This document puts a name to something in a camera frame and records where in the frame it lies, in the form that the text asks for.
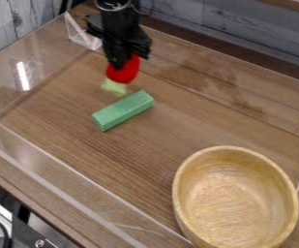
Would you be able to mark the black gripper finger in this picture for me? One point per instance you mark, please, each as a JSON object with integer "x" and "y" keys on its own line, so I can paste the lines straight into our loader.
{"x": 142, "y": 47}
{"x": 118, "y": 52}

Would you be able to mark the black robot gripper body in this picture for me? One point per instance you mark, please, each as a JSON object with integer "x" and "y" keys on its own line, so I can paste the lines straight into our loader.
{"x": 117, "y": 26}

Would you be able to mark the red plush strawberry toy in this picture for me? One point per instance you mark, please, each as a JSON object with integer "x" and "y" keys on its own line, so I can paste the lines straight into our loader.
{"x": 121, "y": 77}

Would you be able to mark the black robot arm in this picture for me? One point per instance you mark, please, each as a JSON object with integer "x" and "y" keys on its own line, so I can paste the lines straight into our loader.
{"x": 117, "y": 5}

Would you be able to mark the green foam block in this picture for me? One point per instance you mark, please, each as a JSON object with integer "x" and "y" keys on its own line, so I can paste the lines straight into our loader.
{"x": 122, "y": 110}

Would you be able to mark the wooden bowl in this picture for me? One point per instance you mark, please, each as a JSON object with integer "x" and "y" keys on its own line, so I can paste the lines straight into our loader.
{"x": 234, "y": 199}

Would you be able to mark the black device with knob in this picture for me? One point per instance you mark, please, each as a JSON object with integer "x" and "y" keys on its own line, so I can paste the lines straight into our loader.
{"x": 25, "y": 238}

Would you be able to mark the clear acrylic enclosure wall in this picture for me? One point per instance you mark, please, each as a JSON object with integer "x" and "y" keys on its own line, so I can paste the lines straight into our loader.
{"x": 100, "y": 184}

